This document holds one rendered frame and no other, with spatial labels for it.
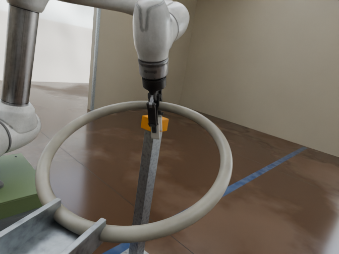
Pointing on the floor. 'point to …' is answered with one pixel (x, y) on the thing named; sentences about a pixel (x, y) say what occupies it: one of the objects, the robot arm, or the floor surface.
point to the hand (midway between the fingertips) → (156, 127)
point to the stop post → (146, 181)
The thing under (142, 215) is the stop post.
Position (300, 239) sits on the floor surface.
